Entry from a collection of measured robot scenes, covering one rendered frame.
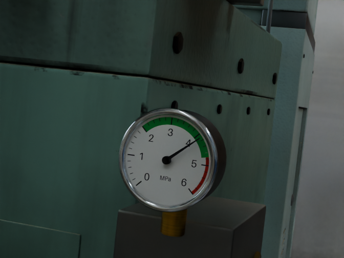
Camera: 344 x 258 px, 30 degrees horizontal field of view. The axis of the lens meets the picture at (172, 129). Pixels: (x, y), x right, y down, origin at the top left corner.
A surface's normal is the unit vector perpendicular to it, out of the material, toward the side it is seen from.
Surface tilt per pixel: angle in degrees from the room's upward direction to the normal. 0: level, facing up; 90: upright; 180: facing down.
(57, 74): 90
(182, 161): 90
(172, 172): 90
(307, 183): 90
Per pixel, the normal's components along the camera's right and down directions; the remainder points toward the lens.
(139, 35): -0.31, 0.02
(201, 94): 0.94, 0.12
